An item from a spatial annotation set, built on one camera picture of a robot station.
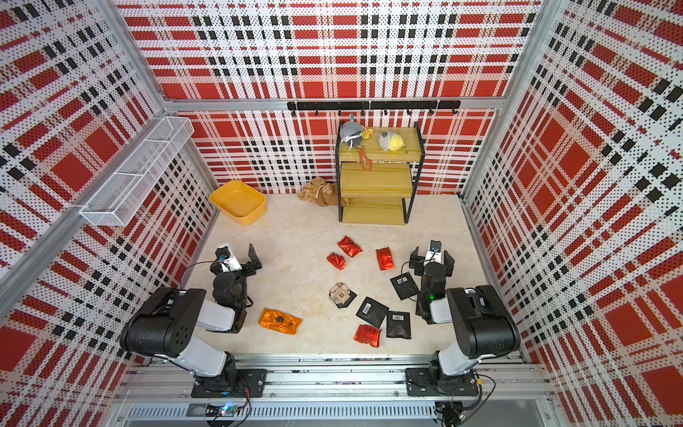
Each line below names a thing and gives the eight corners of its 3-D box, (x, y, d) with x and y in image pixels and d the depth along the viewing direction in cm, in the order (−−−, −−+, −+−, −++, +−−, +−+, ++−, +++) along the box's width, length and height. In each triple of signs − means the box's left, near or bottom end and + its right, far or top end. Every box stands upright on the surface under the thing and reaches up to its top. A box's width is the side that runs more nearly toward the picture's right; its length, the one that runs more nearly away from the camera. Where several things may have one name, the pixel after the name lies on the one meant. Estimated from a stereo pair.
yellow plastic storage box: (209, 205, 122) (203, 195, 117) (238, 185, 130) (233, 175, 125) (248, 231, 112) (243, 222, 107) (276, 208, 120) (273, 199, 115)
